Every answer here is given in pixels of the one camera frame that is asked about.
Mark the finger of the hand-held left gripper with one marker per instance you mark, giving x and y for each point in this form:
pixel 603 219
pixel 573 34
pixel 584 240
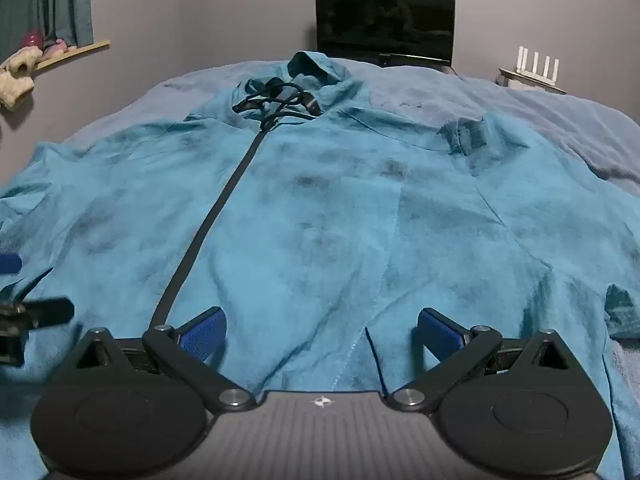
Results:
pixel 9 263
pixel 47 311

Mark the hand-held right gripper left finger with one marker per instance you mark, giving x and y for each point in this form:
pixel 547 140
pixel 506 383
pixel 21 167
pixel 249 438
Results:
pixel 206 331

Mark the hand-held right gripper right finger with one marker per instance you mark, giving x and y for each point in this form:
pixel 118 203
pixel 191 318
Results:
pixel 434 331

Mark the teal hooded zip jacket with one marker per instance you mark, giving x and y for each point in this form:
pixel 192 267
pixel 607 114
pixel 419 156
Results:
pixel 325 220

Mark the pink fluffy toy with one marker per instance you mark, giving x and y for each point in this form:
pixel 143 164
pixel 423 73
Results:
pixel 55 47

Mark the wooden window sill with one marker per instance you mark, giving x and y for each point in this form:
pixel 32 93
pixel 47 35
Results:
pixel 75 52

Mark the light blue fleece blanket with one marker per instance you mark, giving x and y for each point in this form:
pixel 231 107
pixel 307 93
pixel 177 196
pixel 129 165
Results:
pixel 550 120

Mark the teal curtain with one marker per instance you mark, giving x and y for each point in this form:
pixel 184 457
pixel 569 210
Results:
pixel 50 0

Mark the black flat monitor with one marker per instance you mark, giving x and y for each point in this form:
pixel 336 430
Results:
pixel 385 22

